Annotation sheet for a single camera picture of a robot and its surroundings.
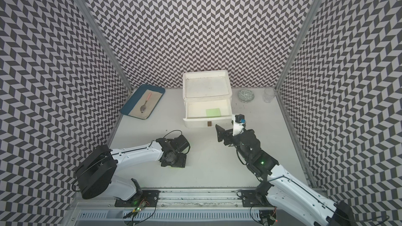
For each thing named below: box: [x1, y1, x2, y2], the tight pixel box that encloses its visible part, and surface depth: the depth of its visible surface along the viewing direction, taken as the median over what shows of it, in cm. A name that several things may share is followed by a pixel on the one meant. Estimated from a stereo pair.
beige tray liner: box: [128, 89, 163, 119], surface depth 110 cm
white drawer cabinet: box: [182, 70, 233, 112], surface depth 88 cm
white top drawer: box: [182, 98, 233, 128], surface depth 84 cm
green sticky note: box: [205, 108, 221, 118], surface depth 88 cm
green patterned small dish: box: [237, 88, 255, 104], surface depth 114 cm
